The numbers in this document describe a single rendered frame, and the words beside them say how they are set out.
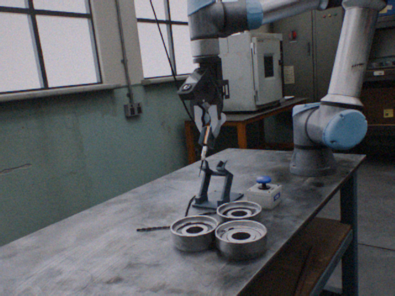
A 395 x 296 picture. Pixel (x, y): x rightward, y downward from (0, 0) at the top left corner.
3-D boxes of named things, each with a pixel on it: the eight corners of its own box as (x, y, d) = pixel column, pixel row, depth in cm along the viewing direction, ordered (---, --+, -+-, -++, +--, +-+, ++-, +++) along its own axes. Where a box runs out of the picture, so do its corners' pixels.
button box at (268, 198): (271, 209, 93) (271, 192, 92) (247, 206, 97) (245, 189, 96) (284, 199, 99) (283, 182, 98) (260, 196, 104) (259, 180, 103)
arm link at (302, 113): (318, 137, 128) (317, 98, 126) (341, 143, 116) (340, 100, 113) (287, 141, 126) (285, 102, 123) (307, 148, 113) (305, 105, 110)
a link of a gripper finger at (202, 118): (214, 134, 103) (215, 102, 101) (203, 139, 98) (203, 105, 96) (205, 133, 105) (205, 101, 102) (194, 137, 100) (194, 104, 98)
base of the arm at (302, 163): (299, 163, 134) (298, 136, 132) (342, 166, 125) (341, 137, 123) (282, 174, 122) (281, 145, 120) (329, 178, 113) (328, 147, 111)
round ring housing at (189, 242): (228, 245, 77) (226, 227, 76) (181, 258, 73) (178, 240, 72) (208, 227, 86) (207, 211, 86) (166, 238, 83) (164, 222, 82)
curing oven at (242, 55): (263, 114, 293) (258, 31, 280) (201, 115, 329) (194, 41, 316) (291, 104, 341) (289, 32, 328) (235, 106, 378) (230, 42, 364)
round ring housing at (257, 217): (248, 213, 93) (247, 197, 92) (271, 227, 83) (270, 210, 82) (210, 222, 89) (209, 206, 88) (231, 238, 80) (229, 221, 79)
